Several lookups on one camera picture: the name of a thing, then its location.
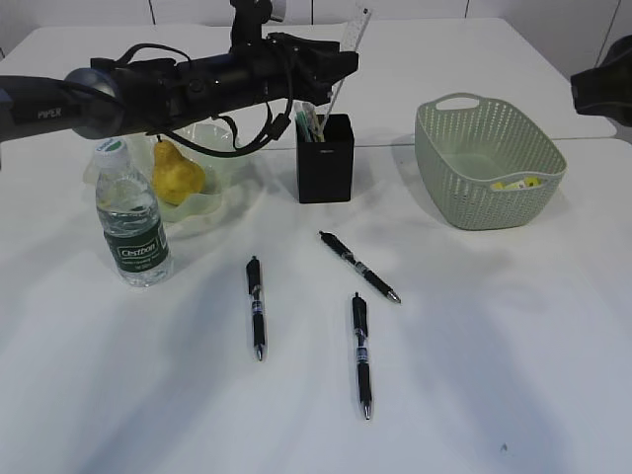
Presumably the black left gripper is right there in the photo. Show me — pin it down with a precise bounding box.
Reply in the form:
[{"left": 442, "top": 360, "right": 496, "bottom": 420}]
[{"left": 111, "top": 33, "right": 359, "bottom": 133}]

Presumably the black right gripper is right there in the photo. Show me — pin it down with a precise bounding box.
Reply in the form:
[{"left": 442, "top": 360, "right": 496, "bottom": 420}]
[{"left": 570, "top": 35, "right": 631, "bottom": 127}]

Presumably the yellow pear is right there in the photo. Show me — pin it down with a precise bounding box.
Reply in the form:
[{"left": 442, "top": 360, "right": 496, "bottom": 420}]
[{"left": 151, "top": 138, "right": 205, "bottom": 205}]

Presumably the yellow waste paper package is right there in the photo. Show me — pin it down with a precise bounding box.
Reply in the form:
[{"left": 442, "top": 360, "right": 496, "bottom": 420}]
[{"left": 490, "top": 176, "right": 542, "bottom": 191}]

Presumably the clear plastic water bottle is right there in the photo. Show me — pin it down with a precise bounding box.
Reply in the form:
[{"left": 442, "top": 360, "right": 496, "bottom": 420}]
[{"left": 93, "top": 137, "right": 173, "bottom": 287}]

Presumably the green utility knife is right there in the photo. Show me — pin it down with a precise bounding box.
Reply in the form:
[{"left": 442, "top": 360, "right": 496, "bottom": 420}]
[{"left": 293, "top": 102, "right": 313, "bottom": 142}]

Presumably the yellow utility knife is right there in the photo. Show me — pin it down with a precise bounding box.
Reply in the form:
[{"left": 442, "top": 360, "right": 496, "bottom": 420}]
[{"left": 302, "top": 102, "right": 325, "bottom": 142}]

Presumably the clear plastic ruler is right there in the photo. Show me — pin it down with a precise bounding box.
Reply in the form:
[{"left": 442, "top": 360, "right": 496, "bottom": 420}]
[{"left": 321, "top": 4, "right": 372, "bottom": 131}]

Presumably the black pen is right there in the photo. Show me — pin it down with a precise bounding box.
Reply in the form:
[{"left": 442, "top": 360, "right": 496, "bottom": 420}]
[
  {"left": 319, "top": 231, "right": 402, "bottom": 304},
  {"left": 246, "top": 256, "right": 267, "bottom": 361},
  {"left": 352, "top": 292, "right": 372, "bottom": 420}
]

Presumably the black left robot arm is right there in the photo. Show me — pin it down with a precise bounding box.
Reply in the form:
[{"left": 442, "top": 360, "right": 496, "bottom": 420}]
[{"left": 1, "top": 33, "right": 359, "bottom": 159}]

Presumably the green plastic woven basket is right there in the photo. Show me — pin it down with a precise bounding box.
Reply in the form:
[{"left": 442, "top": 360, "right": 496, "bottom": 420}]
[{"left": 415, "top": 93, "right": 567, "bottom": 230}]

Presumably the black square pen holder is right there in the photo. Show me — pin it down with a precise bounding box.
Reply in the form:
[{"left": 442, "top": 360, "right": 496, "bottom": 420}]
[{"left": 295, "top": 114, "right": 355, "bottom": 203}]

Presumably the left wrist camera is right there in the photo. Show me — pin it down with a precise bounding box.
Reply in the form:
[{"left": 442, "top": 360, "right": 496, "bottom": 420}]
[{"left": 229, "top": 0, "right": 287, "bottom": 49}]

